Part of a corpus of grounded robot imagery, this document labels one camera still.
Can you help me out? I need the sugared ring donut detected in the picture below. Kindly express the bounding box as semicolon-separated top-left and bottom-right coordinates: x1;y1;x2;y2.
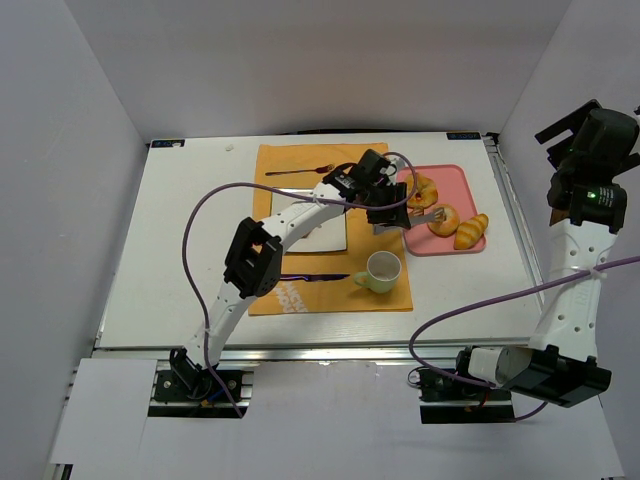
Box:
427;204;460;237

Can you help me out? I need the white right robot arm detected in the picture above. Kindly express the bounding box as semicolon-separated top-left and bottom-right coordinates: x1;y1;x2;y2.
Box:
459;100;639;408

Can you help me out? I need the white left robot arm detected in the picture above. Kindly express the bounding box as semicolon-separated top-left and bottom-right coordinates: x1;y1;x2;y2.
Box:
169;149;419;375

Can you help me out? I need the twisted glazed bun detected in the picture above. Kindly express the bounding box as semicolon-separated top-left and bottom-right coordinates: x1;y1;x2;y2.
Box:
404;173;438;209

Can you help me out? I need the striped croissant roll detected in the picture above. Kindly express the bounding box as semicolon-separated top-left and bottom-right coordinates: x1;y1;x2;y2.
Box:
454;213;489;250

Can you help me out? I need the pale green mug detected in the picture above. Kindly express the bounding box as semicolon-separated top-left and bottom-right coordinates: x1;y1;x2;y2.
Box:
353;251;402;294

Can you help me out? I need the metal fork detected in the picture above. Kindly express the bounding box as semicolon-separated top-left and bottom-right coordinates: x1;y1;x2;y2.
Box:
265;164;335;176

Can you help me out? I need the white square plate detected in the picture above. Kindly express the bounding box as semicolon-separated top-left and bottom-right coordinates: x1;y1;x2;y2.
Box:
270;188;347;255

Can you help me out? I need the orange placemat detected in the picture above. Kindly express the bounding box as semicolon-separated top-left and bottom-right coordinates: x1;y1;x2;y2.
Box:
249;143;413;316

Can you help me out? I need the black logo sticker right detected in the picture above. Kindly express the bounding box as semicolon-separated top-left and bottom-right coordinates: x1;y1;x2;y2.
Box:
446;131;482;141

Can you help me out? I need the black logo sticker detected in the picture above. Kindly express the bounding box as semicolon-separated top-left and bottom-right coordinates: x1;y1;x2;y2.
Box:
446;131;482;141
150;139;185;148

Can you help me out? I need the blue iridescent knife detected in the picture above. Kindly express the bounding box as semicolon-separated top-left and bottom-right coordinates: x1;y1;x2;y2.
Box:
280;273;350;282

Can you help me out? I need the black logo sticker left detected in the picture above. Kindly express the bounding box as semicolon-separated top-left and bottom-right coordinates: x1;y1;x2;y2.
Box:
150;139;185;148

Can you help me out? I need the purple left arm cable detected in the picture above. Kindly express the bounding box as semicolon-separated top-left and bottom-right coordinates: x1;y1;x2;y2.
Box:
181;151;419;417

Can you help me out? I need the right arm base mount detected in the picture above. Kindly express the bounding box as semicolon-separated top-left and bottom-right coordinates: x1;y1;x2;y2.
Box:
409;367;515;425

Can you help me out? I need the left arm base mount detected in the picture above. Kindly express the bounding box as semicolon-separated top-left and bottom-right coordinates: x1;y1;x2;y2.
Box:
148;348;249;419

